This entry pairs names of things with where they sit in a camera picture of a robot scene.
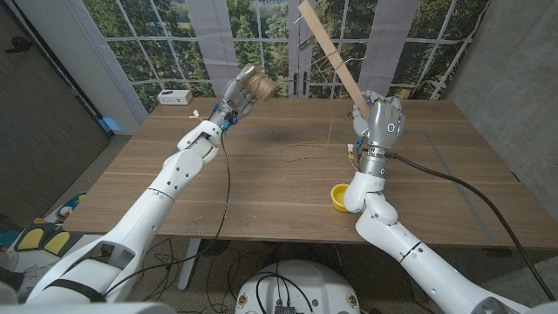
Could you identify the jute thread strand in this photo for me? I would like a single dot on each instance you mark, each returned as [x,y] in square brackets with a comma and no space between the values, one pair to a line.
[330,131]

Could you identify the white table leg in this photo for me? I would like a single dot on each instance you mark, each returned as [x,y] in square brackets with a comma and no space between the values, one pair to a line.
[189,264]

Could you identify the yellow plastic cup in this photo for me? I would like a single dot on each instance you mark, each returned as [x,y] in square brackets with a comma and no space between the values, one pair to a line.
[338,198]

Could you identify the wooden hanger stick with clips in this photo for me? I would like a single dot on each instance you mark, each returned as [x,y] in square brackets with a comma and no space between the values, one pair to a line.
[335,56]

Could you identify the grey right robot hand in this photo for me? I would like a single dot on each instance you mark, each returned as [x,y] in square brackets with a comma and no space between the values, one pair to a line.
[383,120]

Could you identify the blue floor object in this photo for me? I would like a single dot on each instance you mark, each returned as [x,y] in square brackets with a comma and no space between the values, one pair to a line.
[109,124]

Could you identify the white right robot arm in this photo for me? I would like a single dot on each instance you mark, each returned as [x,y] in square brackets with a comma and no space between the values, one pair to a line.
[392,235]

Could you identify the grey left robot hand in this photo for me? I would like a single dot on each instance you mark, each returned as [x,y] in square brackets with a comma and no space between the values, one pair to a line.
[235,98]

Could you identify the printed forest window backdrop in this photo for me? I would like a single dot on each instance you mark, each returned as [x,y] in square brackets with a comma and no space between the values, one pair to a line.
[261,43]

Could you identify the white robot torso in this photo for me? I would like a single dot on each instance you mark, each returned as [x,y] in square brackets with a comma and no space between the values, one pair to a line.
[301,288]

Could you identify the yellow and black slippers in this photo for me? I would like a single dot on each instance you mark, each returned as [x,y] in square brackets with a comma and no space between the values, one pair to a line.
[39,240]

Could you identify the white power strip box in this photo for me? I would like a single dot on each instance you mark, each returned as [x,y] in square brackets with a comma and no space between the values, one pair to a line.
[174,97]

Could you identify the jute twine spool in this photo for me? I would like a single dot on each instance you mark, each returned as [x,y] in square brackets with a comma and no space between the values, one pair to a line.
[263,85]

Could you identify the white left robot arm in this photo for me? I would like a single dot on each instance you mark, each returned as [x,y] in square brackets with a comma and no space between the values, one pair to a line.
[152,205]

